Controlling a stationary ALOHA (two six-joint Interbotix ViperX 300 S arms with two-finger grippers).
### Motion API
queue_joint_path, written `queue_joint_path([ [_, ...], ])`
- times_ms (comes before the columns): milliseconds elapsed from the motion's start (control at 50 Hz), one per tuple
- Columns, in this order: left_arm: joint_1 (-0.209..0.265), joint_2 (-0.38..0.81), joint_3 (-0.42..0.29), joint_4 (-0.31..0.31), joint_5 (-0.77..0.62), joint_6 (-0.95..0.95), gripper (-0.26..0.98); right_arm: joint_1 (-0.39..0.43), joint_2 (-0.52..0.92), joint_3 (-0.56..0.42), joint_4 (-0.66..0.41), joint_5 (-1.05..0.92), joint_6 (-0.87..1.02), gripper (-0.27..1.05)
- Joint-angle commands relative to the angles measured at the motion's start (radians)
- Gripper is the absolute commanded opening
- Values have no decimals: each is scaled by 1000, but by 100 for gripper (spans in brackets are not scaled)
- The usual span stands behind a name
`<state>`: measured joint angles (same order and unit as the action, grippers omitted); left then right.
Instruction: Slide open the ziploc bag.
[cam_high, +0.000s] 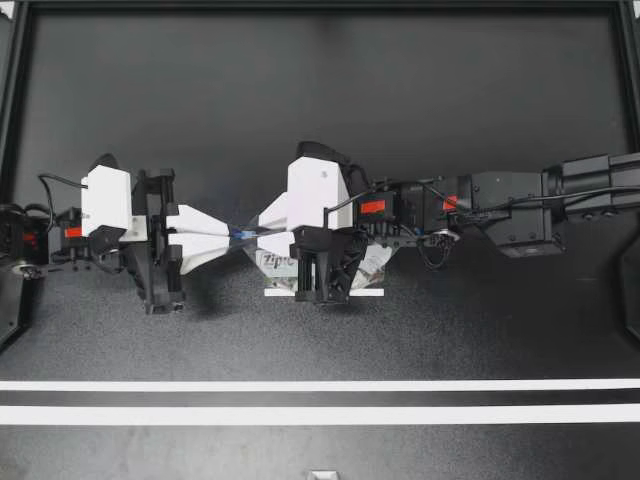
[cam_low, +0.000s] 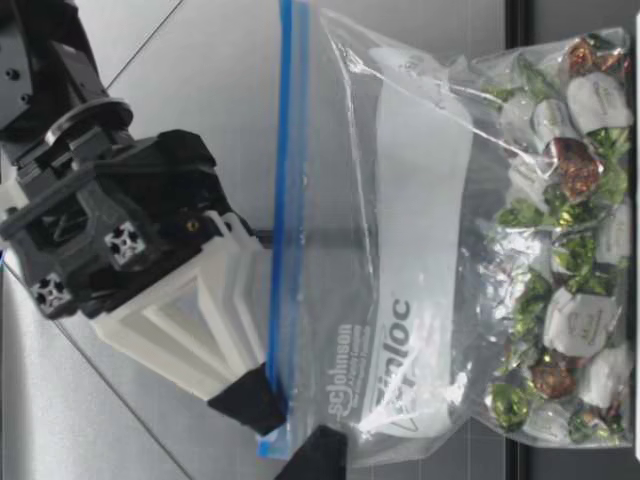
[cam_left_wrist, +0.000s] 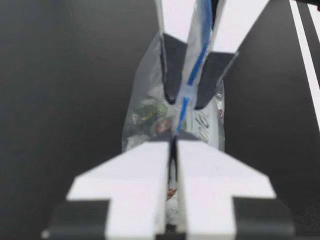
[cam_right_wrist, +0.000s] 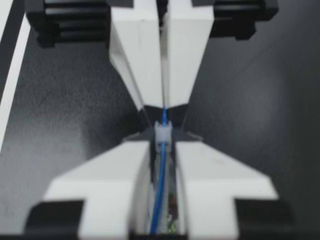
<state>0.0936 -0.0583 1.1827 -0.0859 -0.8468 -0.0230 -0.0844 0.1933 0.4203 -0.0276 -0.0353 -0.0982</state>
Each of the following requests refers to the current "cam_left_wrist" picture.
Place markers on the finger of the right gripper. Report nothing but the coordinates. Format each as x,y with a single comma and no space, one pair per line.
172,62
225,40

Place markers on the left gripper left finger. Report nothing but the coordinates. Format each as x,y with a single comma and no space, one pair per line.
135,180

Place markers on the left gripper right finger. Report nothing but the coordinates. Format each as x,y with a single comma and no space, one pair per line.
215,180

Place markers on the clear zip bag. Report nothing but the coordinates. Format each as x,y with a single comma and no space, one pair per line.
147,117

